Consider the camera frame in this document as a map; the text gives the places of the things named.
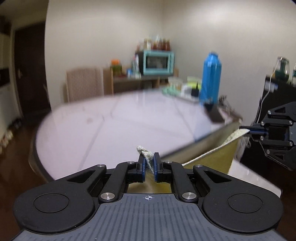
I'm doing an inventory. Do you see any cream yellow terry towel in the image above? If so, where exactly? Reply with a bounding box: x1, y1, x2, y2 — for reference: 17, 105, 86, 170
127, 129, 246, 194

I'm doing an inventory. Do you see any teal toaster oven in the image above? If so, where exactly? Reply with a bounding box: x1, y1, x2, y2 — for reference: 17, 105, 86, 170
135, 50, 175, 76

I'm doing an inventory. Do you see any green lidded jar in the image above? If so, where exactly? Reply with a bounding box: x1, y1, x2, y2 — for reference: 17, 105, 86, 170
110, 59, 122, 77

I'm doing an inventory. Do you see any wooden shelf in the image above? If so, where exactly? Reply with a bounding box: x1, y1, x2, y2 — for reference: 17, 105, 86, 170
102, 68, 179, 95

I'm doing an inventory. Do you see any glass top dining table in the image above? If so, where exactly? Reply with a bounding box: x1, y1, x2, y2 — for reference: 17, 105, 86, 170
33, 90, 239, 181

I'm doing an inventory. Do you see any blue thermos flask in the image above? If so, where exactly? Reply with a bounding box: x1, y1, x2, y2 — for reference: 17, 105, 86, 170
199, 52, 222, 104

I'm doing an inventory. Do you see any quilted beige chair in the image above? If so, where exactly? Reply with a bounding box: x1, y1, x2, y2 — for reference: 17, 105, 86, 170
66, 68, 104, 102

